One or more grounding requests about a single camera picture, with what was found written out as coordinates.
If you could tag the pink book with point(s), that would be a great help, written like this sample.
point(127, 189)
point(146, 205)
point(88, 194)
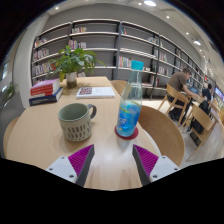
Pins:
point(45, 85)

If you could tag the flat round red coaster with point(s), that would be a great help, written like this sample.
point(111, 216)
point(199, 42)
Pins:
point(133, 136)

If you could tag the red book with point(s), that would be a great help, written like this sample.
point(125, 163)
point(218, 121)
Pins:
point(45, 92)

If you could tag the person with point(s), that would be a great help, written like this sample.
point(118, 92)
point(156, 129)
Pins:
point(178, 81)
point(206, 93)

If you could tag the grey shelf unit with books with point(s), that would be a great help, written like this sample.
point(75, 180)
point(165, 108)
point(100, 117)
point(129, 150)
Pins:
point(100, 40)

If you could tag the group of round ceiling lights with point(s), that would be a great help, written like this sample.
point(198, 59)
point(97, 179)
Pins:
point(150, 3)

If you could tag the potted green plant, white pot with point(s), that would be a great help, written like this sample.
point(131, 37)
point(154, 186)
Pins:
point(75, 61)

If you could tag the open laptop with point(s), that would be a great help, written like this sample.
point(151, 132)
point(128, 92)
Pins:
point(194, 90)

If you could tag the black backpack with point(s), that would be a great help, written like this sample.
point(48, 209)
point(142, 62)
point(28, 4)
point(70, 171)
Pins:
point(203, 113)

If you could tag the green plant in planter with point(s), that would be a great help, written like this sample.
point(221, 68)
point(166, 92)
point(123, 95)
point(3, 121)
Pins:
point(10, 90)

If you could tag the grey-green patterned mug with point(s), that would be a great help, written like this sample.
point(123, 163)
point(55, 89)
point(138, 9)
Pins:
point(75, 123)

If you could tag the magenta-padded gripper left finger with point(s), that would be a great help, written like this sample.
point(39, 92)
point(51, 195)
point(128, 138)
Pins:
point(63, 166)

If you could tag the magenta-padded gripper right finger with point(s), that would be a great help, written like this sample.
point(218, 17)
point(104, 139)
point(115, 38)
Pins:
point(161, 166)

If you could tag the dark blue book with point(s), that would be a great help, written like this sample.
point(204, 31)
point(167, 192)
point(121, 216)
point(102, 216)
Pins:
point(46, 99)

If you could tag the curved-back wooden chair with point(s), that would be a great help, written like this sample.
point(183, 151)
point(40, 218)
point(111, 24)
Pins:
point(163, 133)
point(119, 86)
point(10, 133)

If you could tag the group of wooden chairs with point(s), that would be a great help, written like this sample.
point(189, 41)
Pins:
point(201, 120)

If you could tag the clear bottle with blue cap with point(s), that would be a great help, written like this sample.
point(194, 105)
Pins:
point(128, 113)

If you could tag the white book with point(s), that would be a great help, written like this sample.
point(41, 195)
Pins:
point(98, 92)

